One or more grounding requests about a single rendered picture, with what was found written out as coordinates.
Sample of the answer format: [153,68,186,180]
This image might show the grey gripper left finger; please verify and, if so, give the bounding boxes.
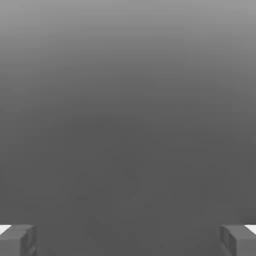
[0,224,38,256]

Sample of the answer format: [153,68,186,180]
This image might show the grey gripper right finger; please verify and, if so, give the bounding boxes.
[219,224,256,256]

